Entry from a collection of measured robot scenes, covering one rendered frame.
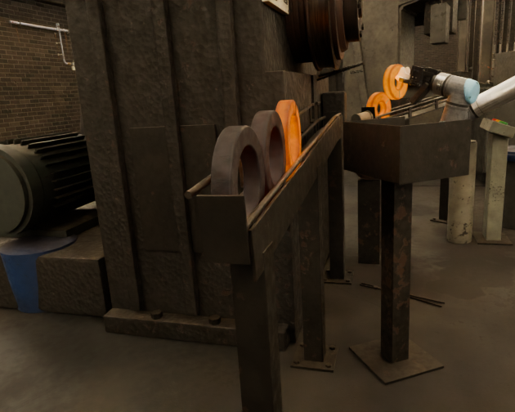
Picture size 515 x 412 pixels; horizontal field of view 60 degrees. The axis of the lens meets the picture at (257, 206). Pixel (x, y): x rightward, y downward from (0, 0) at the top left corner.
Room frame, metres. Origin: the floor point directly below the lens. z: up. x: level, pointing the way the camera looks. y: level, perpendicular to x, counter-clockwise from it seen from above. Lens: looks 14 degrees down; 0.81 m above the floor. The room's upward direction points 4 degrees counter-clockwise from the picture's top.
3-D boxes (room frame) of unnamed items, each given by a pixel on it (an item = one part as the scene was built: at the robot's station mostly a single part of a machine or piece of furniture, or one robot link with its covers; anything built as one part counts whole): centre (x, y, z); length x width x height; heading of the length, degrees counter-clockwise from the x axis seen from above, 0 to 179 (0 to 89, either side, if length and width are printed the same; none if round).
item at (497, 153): (2.18, -1.21, 0.31); 0.24 x 0.16 x 0.62; 163
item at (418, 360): (1.18, -0.39, 0.36); 0.26 x 0.20 x 0.72; 18
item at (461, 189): (2.19, -1.04, 0.26); 0.12 x 0.12 x 0.52
